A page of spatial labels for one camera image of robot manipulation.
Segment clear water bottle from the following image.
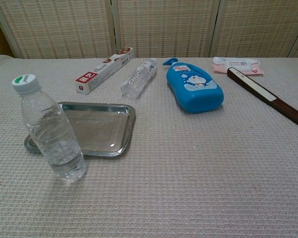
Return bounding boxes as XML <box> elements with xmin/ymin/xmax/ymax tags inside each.
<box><xmin>120</xmin><ymin>58</ymin><xmax>158</xmax><ymax>99</ymax></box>
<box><xmin>11</xmin><ymin>73</ymin><xmax>87</xmax><ymax>184</ymax></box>

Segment stainless steel tray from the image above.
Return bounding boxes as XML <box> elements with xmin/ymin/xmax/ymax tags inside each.
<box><xmin>24</xmin><ymin>101</ymin><xmax>137</xmax><ymax>158</ymax></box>

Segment blue pump soap bottle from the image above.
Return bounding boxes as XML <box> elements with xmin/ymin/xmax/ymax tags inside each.
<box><xmin>162</xmin><ymin>58</ymin><xmax>224</xmax><ymax>114</ymax></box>

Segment red white cling film box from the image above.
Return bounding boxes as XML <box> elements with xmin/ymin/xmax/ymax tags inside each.
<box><xmin>75</xmin><ymin>47</ymin><xmax>135</xmax><ymax>95</ymax></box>

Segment beige woven tablecloth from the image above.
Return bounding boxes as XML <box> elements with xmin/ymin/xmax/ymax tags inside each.
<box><xmin>0</xmin><ymin>55</ymin><xmax>298</xmax><ymax>238</ymax></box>

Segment pink wet wipes pack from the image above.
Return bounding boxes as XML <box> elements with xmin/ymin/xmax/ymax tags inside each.
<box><xmin>212</xmin><ymin>57</ymin><xmax>265</xmax><ymax>76</ymax></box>

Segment bamboo folding screen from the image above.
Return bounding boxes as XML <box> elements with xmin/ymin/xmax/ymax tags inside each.
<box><xmin>0</xmin><ymin>0</ymin><xmax>298</xmax><ymax>60</ymax></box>

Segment dark brown folded fan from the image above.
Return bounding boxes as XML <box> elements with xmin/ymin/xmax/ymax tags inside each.
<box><xmin>226</xmin><ymin>67</ymin><xmax>298</xmax><ymax>131</ymax></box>

